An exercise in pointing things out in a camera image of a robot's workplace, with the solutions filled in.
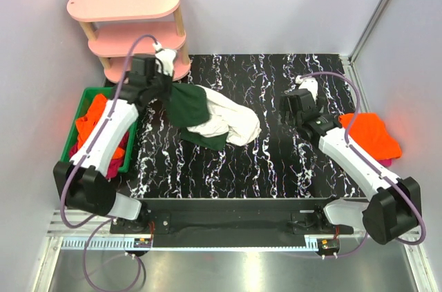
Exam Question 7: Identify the white and green t-shirt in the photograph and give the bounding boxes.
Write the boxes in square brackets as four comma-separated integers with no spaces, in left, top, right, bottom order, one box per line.
[164,83,261,150]

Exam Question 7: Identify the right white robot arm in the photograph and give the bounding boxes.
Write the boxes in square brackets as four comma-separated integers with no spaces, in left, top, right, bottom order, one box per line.
[279,88,423,244]

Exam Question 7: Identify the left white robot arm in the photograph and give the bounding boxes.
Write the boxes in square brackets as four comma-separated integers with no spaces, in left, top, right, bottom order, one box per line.
[53,48,177,228]

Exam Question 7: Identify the pink three-tier wooden shelf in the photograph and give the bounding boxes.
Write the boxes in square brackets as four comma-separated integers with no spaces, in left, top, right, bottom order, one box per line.
[67,0,191,83]

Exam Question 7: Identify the green plastic bin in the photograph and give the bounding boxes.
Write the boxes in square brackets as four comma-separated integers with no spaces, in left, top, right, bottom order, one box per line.
[60,87,137,173]

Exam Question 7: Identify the orange folded t-shirt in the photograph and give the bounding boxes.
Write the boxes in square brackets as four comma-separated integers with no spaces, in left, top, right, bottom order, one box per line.
[349,113,402,161]

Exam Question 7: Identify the orange t-shirt in bin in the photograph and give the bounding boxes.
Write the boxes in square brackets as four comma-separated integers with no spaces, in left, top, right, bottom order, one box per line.
[69,93,129,161]

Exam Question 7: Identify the magenta t-shirt in bin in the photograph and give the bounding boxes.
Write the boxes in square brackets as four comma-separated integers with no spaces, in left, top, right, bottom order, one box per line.
[68,132,129,179]

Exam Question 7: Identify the magenta folded t-shirt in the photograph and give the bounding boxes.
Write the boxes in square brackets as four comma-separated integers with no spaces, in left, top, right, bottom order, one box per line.
[378,159,394,168]

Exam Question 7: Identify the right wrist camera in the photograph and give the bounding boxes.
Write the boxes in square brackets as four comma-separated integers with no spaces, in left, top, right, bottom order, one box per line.
[295,75,318,100]

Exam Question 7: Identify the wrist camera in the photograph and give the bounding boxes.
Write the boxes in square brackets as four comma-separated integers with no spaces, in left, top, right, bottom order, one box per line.
[295,75,318,100]
[155,48,177,77]

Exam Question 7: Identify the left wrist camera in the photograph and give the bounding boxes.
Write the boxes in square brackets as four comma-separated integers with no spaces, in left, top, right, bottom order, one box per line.
[155,48,177,77]

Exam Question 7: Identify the aluminium corner frame post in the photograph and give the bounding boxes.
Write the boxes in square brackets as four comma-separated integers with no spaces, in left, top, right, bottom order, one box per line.
[348,0,392,64]

